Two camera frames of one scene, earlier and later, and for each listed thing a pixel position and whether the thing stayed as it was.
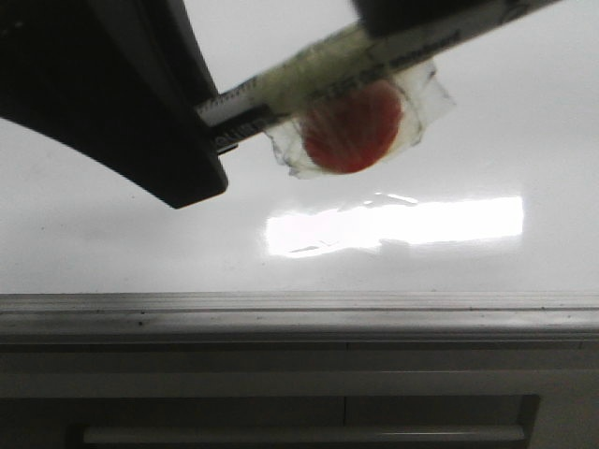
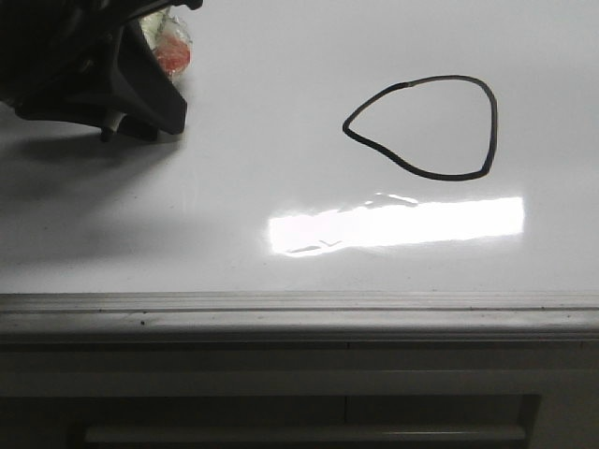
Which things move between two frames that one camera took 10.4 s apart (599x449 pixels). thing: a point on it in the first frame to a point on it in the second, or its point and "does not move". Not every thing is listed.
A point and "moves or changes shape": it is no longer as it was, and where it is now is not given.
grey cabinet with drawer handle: [300, 395] does not move
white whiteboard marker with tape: [351, 99] moves or changes shape
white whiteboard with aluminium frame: [484, 230] does not move
